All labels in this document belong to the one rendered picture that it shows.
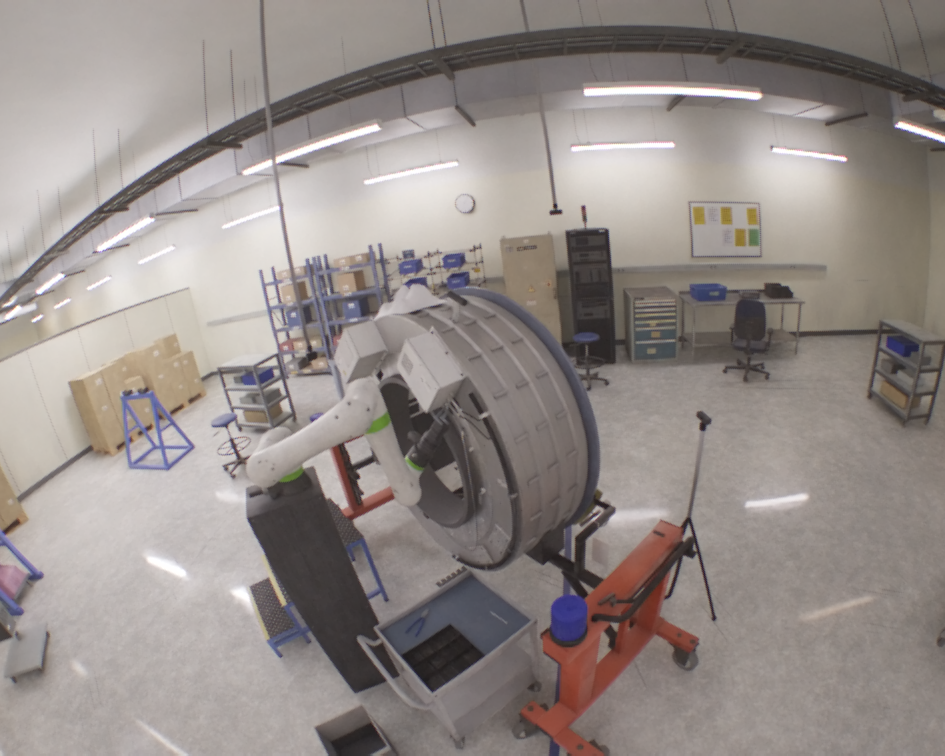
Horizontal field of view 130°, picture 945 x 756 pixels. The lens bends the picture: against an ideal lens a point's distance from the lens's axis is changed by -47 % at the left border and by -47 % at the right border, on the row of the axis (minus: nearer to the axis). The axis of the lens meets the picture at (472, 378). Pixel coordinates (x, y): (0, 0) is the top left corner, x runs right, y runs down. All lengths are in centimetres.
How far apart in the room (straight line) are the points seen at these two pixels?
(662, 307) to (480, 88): 379
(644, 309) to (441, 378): 486
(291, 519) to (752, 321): 535
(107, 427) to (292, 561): 641
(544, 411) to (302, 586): 125
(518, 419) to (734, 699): 190
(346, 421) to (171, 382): 757
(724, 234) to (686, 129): 182
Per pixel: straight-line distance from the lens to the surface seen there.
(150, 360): 843
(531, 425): 158
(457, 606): 196
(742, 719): 249
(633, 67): 472
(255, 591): 315
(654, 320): 619
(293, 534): 171
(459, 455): 173
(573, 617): 133
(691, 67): 490
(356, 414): 126
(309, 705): 268
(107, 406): 793
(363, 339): 204
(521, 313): 186
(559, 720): 207
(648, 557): 170
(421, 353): 156
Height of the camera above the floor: 219
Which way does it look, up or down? 20 degrees down
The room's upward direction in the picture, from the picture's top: 8 degrees counter-clockwise
